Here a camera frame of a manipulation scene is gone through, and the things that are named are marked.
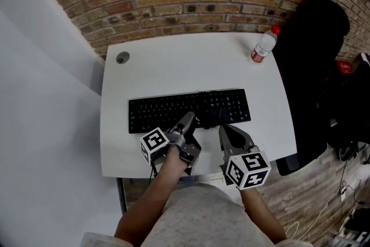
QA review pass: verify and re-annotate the white floor cable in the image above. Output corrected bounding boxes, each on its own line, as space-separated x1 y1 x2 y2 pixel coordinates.
284 189 347 241

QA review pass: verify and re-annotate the black desk leg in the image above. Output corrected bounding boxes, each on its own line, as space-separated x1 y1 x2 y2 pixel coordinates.
116 178 128 215

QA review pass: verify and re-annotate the person's right forearm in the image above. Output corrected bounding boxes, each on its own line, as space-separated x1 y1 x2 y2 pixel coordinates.
239 186 287 244

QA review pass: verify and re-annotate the grey desk cable grommet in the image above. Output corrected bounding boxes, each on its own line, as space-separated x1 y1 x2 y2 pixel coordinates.
116 51 130 65

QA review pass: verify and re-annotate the white desk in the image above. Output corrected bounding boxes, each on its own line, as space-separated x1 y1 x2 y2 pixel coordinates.
99 32 298 179

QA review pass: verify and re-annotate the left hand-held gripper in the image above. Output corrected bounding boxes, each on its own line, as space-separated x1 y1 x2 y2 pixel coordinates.
140 111 202 176

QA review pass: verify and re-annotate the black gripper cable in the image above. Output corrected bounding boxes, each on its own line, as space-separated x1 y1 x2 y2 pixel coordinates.
148 163 159 186

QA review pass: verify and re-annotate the person's left hand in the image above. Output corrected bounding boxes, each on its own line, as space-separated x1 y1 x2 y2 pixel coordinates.
161 145 189 176

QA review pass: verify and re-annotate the person's left forearm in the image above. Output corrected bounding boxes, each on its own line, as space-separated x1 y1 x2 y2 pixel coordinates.
113 166 186 241

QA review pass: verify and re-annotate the person's grey shirt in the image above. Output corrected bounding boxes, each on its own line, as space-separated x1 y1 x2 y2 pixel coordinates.
80 182 315 247

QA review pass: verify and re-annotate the red box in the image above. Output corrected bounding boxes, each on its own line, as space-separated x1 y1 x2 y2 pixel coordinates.
336 60 354 76

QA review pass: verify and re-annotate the black keyboard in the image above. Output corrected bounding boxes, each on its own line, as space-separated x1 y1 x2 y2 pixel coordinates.
128 88 251 134

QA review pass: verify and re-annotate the clear bottle with red cap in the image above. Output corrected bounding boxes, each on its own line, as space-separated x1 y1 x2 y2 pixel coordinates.
250 25 282 65

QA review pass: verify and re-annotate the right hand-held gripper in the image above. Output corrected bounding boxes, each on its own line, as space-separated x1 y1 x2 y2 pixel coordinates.
218 123 272 191

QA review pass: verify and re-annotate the black office chair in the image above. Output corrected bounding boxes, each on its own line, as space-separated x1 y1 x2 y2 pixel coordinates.
273 0 352 177

